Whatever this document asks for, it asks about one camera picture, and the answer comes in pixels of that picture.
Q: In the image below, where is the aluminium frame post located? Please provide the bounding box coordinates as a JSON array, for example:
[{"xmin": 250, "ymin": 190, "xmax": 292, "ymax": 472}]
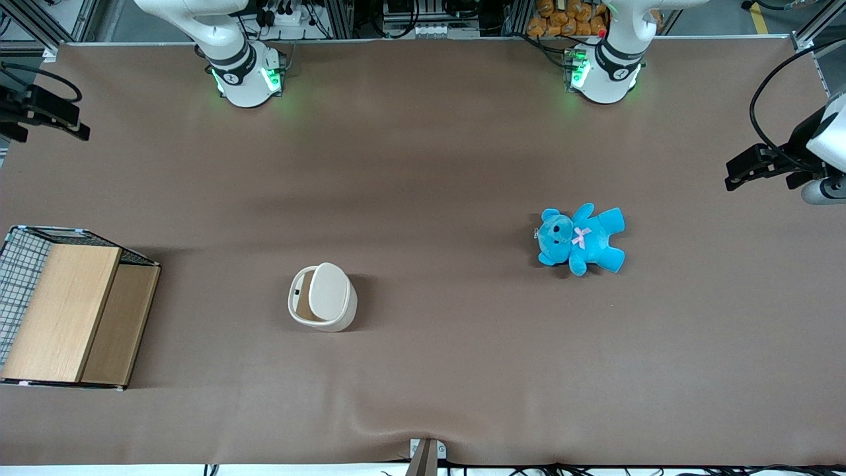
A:
[
  {"xmin": 790, "ymin": 0, "xmax": 846, "ymax": 52},
  {"xmin": 0, "ymin": 0, "xmax": 61, "ymax": 61}
]

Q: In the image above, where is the black wire mesh basket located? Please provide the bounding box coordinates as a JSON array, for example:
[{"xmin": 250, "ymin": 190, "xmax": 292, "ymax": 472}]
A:
[{"xmin": 0, "ymin": 225, "xmax": 161, "ymax": 391}]

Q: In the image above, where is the brown table cloth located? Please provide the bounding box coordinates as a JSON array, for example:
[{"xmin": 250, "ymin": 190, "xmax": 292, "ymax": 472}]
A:
[{"xmin": 0, "ymin": 36, "xmax": 846, "ymax": 467}]

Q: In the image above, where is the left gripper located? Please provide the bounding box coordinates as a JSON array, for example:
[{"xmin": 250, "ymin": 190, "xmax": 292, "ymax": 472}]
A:
[{"xmin": 725, "ymin": 93, "xmax": 846, "ymax": 192}]

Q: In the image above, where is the white electronics box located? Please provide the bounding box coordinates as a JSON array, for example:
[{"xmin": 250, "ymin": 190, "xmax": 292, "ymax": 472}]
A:
[{"xmin": 382, "ymin": 19, "xmax": 481, "ymax": 40}]

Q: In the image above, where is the white power strip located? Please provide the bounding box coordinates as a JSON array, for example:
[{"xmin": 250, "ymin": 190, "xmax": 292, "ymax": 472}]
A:
[{"xmin": 263, "ymin": 5, "xmax": 313, "ymax": 28}]

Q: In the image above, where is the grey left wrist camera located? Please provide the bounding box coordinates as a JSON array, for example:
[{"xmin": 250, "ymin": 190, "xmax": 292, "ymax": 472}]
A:
[{"xmin": 801, "ymin": 177, "xmax": 846, "ymax": 205}]

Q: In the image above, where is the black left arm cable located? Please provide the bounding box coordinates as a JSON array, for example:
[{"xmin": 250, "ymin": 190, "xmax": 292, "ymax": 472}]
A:
[{"xmin": 750, "ymin": 38, "xmax": 846, "ymax": 154}]

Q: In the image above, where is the white trash can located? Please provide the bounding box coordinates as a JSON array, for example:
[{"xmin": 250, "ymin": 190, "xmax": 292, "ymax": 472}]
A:
[{"xmin": 288, "ymin": 262, "xmax": 358, "ymax": 333}]

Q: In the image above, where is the metal table bracket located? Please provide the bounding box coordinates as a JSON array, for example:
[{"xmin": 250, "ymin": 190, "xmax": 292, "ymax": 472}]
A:
[{"xmin": 404, "ymin": 438, "xmax": 447, "ymax": 476}]

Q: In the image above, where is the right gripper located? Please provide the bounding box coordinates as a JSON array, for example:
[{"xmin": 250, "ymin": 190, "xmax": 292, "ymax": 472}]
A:
[{"xmin": 0, "ymin": 85, "xmax": 91, "ymax": 143}]

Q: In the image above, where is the wooden shelf box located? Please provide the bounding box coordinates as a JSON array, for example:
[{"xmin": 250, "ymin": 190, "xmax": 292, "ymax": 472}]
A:
[{"xmin": 1, "ymin": 243, "xmax": 161, "ymax": 388}]

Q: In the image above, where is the blue teddy bear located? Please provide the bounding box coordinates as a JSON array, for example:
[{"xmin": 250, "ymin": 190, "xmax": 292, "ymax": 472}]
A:
[{"xmin": 534, "ymin": 203, "xmax": 626, "ymax": 277}]

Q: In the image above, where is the white trash can lid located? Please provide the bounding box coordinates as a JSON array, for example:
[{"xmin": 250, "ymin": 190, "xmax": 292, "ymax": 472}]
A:
[{"xmin": 308, "ymin": 262, "xmax": 352, "ymax": 323}]

